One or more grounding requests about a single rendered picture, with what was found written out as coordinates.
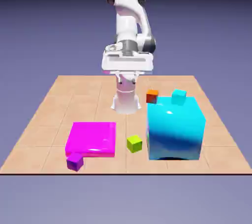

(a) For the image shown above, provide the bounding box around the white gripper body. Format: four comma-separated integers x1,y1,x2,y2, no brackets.
101,50,155,75

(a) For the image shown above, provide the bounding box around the small orange cube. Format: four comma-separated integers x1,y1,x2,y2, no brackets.
146,89,159,104

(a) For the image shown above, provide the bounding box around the small cyan cube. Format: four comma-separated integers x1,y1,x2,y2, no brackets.
171,89,187,106

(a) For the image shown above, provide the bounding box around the small yellow-green cube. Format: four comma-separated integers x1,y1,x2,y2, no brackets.
126,134,143,154

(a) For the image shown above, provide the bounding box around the small purple cube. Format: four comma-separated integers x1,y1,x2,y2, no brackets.
66,152,84,172

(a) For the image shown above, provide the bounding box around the large magenta flat box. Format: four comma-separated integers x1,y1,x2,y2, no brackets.
64,122,117,158

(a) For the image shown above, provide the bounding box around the large cyan box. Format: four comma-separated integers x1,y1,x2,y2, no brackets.
147,96,207,161

